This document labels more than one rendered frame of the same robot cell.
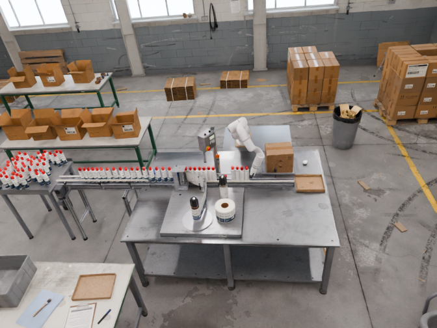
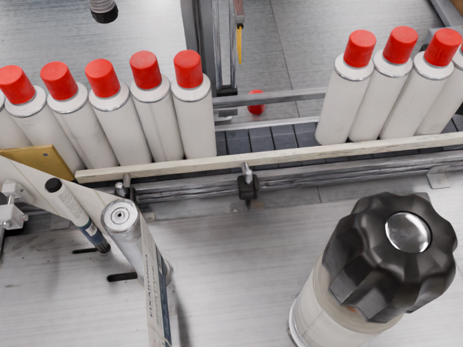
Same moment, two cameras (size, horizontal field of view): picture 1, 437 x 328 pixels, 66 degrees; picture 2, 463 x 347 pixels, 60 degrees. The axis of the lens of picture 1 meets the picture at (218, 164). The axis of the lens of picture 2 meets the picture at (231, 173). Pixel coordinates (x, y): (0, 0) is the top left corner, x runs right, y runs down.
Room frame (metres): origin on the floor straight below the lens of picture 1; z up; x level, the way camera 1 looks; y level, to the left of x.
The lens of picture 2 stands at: (2.58, 0.11, 1.42)
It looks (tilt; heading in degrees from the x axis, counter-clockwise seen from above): 59 degrees down; 346
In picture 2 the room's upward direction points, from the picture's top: 2 degrees counter-clockwise
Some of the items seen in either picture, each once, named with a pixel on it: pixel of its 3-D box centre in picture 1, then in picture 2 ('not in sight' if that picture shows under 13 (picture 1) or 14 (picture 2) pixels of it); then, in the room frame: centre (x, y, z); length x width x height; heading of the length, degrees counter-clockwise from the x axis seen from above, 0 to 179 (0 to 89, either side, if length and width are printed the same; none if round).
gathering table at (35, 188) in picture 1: (48, 200); not in sight; (3.43, 2.31, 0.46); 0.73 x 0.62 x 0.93; 80
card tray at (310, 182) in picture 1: (309, 183); not in sight; (2.77, -0.98, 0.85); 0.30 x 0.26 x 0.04; 80
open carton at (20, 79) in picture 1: (22, 76); not in sight; (6.77, 3.77, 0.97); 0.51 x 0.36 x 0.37; 174
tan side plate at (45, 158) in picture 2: not in sight; (29, 166); (2.95, 0.31, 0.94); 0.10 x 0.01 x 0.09; 80
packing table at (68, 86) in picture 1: (62, 99); not in sight; (6.73, 3.16, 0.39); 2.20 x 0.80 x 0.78; 81
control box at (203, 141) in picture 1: (207, 140); not in sight; (3.03, 0.10, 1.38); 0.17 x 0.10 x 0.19; 135
